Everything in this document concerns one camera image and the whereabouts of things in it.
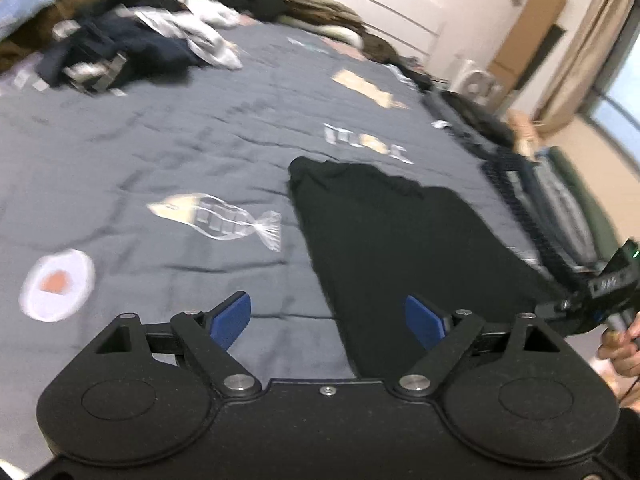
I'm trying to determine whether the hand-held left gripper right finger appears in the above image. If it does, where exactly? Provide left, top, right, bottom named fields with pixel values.
left=395, top=295, right=566, bottom=400

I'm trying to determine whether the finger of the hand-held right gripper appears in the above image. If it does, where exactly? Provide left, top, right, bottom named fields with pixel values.
left=534, top=299, right=573, bottom=325

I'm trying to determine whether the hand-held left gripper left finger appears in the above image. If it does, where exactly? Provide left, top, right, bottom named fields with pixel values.
left=92, top=291, right=263, bottom=398

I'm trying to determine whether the black garment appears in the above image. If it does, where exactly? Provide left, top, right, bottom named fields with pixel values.
left=287, top=156, right=571, bottom=381

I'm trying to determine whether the stack of folded clothes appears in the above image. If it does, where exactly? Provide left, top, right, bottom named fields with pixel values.
left=480, top=147, right=601, bottom=281

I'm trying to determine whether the person's right hand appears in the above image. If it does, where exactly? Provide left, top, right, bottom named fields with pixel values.
left=597, top=312, right=640, bottom=378

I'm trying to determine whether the window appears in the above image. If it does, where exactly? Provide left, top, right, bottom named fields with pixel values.
left=585, top=25, right=640, bottom=181

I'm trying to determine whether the grey fish-print blanket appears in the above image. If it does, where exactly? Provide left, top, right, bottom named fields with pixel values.
left=0, top=22, right=601, bottom=466

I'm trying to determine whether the beige plush toy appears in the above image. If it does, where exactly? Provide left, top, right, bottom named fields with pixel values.
left=505, top=110, right=546, bottom=158

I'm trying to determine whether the grey folded garment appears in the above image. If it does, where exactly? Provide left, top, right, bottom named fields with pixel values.
left=422, top=95, right=481, bottom=136

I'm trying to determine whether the beige curtain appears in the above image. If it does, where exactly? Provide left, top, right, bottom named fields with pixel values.
left=537, top=0, right=640, bottom=133

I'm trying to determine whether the white fan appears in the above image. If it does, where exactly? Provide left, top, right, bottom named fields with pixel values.
left=450, top=57, right=503, bottom=106

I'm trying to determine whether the black board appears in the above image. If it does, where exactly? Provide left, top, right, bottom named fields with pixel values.
left=525, top=25, right=566, bottom=78

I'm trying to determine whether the brown cardboard roll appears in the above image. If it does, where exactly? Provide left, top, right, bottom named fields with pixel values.
left=487, top=0, right=568, bottom=91

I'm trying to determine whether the white grey shirt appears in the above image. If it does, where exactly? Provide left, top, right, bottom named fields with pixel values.
left=135, top=7, right=243, bottom=71

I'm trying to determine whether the tabby cat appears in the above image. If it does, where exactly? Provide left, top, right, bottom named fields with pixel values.
left=360, top=32, right=401, bottom=63

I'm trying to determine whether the navy garment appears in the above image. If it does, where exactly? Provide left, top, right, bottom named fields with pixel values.
left=37, top=10, right=206, bottom=96

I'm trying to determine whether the white pillow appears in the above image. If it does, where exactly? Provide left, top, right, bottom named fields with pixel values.
left=315, top=25, right=363, bottom=48

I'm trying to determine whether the small white shirt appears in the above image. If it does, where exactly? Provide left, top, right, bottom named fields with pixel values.
left=172, top=0, right=241, bottom=28

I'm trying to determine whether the brown cloth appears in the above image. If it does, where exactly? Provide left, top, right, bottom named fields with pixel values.
left=0, top=0, right=71, bottom=73

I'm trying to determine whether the black cable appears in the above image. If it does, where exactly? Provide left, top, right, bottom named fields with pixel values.
left=617, top=375, right=640, bottom=403

